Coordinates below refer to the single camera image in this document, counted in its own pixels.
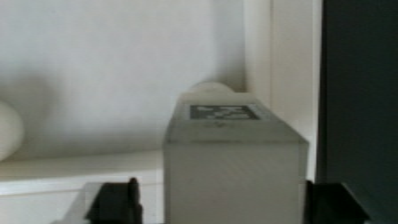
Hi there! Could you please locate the white square tabletop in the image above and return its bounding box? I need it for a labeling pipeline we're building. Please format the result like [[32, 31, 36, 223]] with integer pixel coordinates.
[[0, 0, 322, 224]]

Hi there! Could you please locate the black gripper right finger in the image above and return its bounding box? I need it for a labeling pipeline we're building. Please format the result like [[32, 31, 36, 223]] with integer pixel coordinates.
[[304, 182, 370, 224]]

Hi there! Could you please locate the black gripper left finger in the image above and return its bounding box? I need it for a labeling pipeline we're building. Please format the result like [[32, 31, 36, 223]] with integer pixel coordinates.
[[86, 178, 144, 224]]

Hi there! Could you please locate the white table leg with tag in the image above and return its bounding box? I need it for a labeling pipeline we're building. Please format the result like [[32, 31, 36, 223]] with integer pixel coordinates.
[[164, 83, 310, 224]]

